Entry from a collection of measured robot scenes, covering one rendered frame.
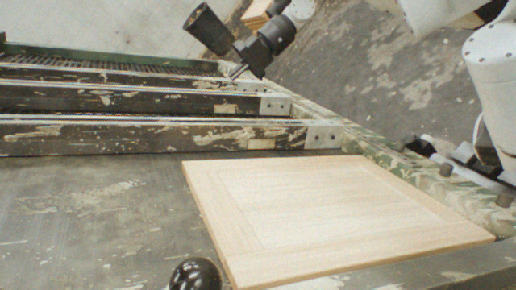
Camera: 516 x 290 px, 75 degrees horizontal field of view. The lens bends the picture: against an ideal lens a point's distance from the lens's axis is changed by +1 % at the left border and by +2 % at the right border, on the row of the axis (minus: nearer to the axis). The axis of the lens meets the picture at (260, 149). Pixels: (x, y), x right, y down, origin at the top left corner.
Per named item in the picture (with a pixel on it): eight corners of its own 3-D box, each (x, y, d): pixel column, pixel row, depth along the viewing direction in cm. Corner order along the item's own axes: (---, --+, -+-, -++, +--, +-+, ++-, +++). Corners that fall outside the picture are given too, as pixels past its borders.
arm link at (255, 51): (253, 76, 100) (282, 50, 101) (266, 84, 92) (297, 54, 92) (227, 43, 93) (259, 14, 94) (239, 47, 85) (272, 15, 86)
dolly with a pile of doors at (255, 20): (306, 10, 382) (285, -18, 361) (280, 47, 377) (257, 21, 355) (277, 16, 434) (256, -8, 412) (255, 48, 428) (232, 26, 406)
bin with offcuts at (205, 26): (243, 32, 493) (210, -3, 458) (223, 60, 487) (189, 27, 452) (229, 34, 536) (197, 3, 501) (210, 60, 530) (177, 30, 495)
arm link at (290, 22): (285, 51, 98) (314, 24, 98) (291, 40, 87) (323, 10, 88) (259, 21, 97) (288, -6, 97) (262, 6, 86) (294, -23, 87)
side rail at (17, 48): (217, 79, 214) (218, 62, 210) (6, 65, 169) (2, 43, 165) (214, 76, 220) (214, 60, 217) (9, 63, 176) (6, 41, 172)
